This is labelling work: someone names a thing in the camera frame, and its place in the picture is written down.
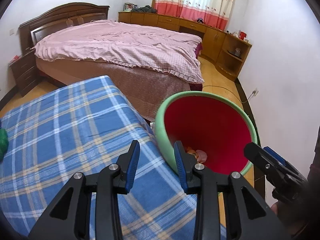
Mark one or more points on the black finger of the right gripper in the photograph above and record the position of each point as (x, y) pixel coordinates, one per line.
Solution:
(275, 155)
(271, 168)

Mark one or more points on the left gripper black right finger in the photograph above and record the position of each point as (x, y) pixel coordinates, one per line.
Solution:
(247, 214)

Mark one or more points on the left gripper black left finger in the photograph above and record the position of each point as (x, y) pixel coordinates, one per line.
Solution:
(68, 214)

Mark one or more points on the orange rice cracker snack bag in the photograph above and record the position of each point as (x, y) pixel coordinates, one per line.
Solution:
(192, 152)

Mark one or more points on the green red trash bin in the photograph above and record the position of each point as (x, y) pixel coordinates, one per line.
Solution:
(207, 122)

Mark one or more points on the person's right hand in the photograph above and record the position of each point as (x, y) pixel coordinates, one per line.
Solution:
(293, 222)

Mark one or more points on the blue plaid blanket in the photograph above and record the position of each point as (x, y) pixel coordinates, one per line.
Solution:
(84, 128)

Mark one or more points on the green clover plush toy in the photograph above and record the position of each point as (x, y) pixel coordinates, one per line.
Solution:
(4, 143)

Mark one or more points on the long wooden cabinet desk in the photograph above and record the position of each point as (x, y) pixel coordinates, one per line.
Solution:
(226, 51)

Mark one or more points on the pink bed quilt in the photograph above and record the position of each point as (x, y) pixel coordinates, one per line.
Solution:
(127, 45)

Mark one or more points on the dark wooden nightstand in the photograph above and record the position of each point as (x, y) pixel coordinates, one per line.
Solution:
(25, 72)

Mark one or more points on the pink floral curtain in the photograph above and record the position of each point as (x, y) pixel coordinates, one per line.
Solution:
(214, 13)

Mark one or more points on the dark clothes pile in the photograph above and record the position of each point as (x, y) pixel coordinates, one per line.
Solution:
(147, 9)

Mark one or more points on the dark wooden headboard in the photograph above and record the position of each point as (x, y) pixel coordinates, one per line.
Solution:
(78, 12)

